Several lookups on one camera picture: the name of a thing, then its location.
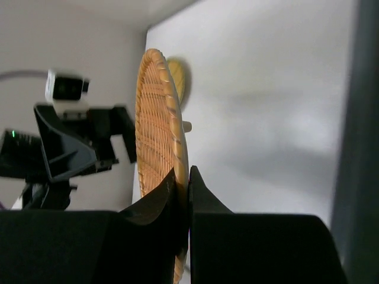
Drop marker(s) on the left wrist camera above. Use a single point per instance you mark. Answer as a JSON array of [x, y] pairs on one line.
[[64, 91]]

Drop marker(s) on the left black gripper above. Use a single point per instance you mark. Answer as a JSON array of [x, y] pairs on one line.
[[70, 144]]

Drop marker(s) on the small round wooden plate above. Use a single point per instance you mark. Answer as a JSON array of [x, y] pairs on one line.
[[177, 70]]

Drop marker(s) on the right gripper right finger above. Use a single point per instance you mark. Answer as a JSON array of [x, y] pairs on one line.
[[227, 247]]

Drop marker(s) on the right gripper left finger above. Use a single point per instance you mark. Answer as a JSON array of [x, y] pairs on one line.
[[136, 245]]

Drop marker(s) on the round woven bamboo tray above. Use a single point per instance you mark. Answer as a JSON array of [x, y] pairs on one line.
[[160, 140]]

